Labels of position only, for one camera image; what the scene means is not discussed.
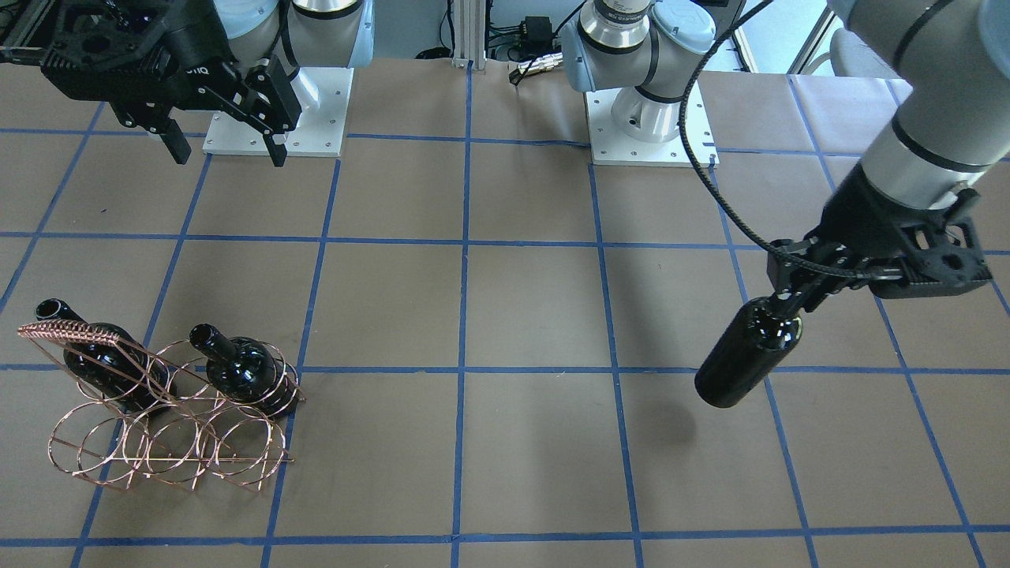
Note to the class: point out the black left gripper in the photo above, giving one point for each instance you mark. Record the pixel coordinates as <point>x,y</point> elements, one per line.
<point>854,209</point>

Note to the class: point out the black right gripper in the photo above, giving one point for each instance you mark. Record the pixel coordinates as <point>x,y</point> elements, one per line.
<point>199,49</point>

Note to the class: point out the dark wine bottle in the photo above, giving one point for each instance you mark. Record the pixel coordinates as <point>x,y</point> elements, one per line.
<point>758,338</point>

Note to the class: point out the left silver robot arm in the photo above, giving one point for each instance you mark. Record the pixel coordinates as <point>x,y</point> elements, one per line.
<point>943,137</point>

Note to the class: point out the dark bottle in basket front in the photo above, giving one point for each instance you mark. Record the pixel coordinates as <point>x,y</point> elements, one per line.
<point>246,371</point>

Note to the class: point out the dark bottle in basket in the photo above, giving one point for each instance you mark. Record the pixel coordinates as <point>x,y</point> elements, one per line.
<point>246,371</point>
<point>106,359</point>

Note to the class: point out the dark bottle in basket rear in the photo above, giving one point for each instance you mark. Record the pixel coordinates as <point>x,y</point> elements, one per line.
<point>106,359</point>

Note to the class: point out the black power brick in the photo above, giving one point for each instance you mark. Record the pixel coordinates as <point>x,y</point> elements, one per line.
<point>536,33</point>

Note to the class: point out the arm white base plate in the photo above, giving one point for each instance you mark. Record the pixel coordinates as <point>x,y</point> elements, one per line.
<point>316,130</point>
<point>626,129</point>

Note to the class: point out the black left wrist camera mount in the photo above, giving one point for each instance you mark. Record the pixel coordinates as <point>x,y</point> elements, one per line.
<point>938,259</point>

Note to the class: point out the copper wire wine basket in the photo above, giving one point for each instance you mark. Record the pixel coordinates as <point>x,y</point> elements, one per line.
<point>188,433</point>

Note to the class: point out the aluminium frame post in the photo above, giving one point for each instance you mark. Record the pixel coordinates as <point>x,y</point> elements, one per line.
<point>469,20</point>

